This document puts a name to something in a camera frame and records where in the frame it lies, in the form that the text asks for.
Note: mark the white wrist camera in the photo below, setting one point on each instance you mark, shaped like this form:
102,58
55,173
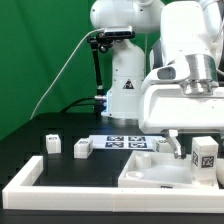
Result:
173,73

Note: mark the white U-shaped obstacle fence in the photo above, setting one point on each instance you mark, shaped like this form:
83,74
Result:
21,193

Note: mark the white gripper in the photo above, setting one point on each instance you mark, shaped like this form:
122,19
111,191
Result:
165,107

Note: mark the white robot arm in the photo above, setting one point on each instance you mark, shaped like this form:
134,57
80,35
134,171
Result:
165,60

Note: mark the white square tabletop part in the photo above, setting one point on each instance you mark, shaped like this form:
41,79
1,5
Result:
161,170

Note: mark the black camera on mount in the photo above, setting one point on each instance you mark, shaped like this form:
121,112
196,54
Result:
119,34

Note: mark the fiducial marker sheet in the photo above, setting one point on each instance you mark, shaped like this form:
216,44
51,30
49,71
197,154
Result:
123,142

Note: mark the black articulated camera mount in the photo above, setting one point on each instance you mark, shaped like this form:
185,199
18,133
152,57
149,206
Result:
98,44

